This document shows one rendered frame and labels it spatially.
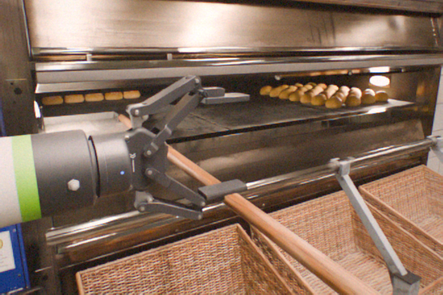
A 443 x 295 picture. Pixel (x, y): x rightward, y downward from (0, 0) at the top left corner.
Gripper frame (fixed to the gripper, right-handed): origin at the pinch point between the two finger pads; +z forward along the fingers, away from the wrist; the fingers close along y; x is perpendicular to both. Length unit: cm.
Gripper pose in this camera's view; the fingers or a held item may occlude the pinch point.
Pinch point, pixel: (236, 143)
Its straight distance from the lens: 49.9
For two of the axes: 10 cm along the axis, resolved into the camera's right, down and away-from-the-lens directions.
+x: 5.0, 2.1, -8.4
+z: 8.7, -1.2, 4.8
